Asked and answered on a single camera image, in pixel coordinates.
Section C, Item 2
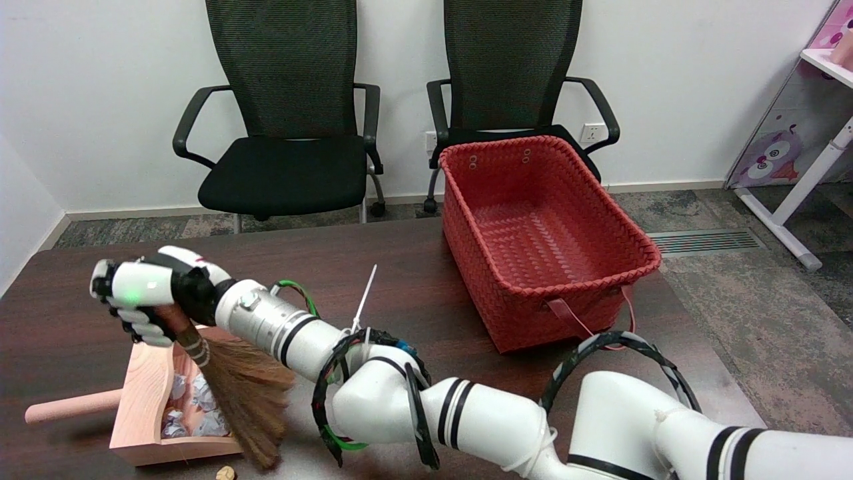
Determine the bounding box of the green cable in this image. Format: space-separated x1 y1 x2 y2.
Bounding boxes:
272 279 369 451

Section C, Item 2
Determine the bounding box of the wooden dustpan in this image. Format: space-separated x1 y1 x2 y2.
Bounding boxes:
25 322 263 467

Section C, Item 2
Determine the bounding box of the red woven basket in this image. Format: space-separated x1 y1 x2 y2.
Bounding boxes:
438 135 662 352

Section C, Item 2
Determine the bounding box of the white zip tie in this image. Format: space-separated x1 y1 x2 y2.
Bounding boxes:
351 265 377 334

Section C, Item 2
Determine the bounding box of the small black cable loop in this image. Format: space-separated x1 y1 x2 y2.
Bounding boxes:
312 328 440 471

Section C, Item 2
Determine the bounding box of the large black cable loop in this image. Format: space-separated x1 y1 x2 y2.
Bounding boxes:
540 331 700 414

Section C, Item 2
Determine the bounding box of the metal floor vent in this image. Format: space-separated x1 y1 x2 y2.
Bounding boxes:
646 229 767 257

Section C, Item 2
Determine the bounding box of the white desk leg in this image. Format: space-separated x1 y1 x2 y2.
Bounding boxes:
733 117 853 271

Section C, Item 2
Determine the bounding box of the black mesh office chair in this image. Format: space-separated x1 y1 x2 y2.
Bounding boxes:
425 0 620 214
172 0 387 234

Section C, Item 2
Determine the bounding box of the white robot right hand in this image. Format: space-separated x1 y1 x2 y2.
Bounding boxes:
90 245 234 349

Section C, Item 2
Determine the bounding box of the small brown straw broom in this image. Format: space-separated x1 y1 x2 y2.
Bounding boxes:
155 303 297 471

